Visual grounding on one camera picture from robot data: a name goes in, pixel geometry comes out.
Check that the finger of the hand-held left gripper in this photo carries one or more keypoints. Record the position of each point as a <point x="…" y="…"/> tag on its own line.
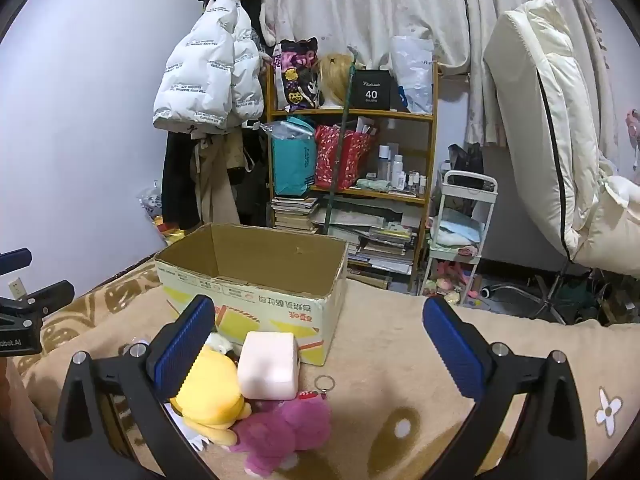
<point x="15" y="259"/>
<point x="42" y="296"/>

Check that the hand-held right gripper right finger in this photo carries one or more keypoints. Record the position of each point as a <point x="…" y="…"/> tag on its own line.
<point x="452" y="350"/>

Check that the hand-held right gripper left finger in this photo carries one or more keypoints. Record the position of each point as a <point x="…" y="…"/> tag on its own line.
<point x="185" y="345"/>

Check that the yellow plush toy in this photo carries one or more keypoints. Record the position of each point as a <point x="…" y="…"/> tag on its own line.
<point x="210" y="390"/>

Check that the white pink square box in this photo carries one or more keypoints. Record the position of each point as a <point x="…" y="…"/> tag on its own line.
<point x="267" y="365"/>

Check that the cardboard box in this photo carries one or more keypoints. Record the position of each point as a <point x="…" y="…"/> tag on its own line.
<point x="280" y="305"/>

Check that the purple-pink plush bear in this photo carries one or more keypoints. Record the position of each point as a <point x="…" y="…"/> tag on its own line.
<point x="285" y="430"/>

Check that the person's left forearm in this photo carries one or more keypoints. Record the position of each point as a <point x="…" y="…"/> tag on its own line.
<point x="20" y="410"/>

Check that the beige printed blanket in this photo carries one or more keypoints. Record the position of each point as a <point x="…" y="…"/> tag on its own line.
<point x="390" y="350"/>

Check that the pile of small plush toys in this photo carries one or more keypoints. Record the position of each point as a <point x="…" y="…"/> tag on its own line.
<point x="450" y="280"/>

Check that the light blue folded cloth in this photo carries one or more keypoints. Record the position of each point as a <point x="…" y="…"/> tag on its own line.
<point x="457" y="230"/>

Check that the pile of magazines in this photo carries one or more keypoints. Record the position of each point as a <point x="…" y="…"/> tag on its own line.
<point x="380" y="240"/>

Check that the clear plastic bag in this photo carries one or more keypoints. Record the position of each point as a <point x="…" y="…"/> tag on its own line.
<point x="150" y="204"/>

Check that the black coat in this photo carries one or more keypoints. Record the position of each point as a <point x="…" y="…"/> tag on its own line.
<point x="180" y="180"/>

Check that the beige garment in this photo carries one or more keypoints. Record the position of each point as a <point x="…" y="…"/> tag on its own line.
<point x="217" y="180"/>

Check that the white trolley cart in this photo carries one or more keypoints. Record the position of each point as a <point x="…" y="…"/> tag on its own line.
<point x="470" y="180"/>

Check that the stack of books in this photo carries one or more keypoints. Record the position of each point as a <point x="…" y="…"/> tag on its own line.
<point x="295" y="212"/>

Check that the mint green pouch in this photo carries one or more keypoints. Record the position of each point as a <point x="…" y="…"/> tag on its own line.
<point x="372" y="183"/>

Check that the row of white bottles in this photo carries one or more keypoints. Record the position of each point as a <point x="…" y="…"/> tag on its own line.
<point x="397" y="170"/>

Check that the black bag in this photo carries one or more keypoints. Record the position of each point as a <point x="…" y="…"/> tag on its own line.
<point x="467" y="160"/>

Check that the teal paper bag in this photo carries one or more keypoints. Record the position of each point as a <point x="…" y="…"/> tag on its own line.
<point x="292" y="165"/>

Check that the red gift bag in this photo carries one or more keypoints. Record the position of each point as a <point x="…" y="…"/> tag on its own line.
<point x="330" y="160"/>

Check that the green pole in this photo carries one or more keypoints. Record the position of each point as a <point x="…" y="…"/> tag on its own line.
<point x="340" y="150"/>

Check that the cream office chair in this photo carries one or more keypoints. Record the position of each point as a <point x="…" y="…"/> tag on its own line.
<point x="530" y="110"/>

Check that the wooden shelf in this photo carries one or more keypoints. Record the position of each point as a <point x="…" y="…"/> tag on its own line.
<point x="350" y="112"/>

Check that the black box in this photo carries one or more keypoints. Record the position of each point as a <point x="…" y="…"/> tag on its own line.
<point x="371" y="91"/>

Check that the white puffer jacket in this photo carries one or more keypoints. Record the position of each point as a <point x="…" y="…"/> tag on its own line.
<point x="210" y="70"/>

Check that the white plastic bag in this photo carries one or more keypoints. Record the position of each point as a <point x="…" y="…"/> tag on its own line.
<point x="412" y="75"/>

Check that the printed tote bag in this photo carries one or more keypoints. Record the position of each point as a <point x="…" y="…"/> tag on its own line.
<point x="295" y="75"/>

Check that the blonde wig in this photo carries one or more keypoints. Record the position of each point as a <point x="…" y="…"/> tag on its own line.
<point x="335" y="80"/>

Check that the cream curtain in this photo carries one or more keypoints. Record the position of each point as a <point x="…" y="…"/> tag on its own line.
<point x="360" y="5"/>

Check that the white wall socket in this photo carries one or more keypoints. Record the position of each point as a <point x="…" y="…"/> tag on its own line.
<point x="17" y="287"/>

